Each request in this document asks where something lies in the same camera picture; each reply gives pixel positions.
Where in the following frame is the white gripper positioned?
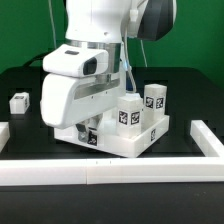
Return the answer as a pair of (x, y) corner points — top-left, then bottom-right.
(41, 44), (121, 142)

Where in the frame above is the white square table top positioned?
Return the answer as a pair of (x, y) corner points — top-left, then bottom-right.
(54, 115), (169, 158)

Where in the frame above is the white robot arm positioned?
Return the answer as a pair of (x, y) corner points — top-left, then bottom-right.
(41, 0), (177, 144)

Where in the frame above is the white U-shaped obstacle fence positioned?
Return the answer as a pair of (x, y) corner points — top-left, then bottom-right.
(0, 120), (224, 186)

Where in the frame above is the black cable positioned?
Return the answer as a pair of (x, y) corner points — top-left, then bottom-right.
(23, 51), (51, 68)

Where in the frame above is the white thin cable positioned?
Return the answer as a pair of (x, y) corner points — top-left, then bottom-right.
(47, 0), (60, 51)

